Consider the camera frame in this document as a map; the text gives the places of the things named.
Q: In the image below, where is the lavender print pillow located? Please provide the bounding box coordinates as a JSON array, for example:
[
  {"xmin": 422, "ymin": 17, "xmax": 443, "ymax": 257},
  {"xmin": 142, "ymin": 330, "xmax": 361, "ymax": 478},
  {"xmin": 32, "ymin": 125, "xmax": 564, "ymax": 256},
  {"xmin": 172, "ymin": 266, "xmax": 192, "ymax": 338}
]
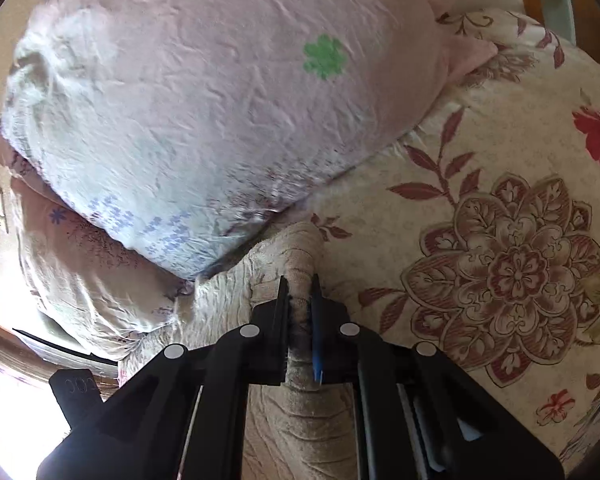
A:
[{"xmin": 0, "ymin": 0, "xmax": 496, "ymax": 280}]

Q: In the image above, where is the pink floral pillow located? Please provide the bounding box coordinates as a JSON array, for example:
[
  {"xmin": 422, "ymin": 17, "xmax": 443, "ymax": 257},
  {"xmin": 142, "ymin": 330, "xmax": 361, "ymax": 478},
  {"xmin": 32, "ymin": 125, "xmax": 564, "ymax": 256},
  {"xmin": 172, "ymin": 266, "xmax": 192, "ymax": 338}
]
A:
[{"xmin": 0, "ymin": 128, "xmax": 187, "ymax": 361}]

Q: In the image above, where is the floral bed quilt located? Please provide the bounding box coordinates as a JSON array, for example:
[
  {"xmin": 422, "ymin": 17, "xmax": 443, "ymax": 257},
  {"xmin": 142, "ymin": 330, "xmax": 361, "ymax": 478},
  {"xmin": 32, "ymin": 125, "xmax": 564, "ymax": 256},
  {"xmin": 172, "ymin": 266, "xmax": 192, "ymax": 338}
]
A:
[{"xmin": 292, "ymin": 9, "xmax": 600, "ymax": 470}]

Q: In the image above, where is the beige cable-knit sweater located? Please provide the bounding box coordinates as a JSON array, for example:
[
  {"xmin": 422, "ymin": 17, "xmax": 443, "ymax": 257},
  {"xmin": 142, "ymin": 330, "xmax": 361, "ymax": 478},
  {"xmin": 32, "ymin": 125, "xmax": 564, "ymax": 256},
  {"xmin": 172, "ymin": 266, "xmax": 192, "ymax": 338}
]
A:
[{"xmin": 118, "ymin": 222, "xmax": 358, "ymax": 479}]

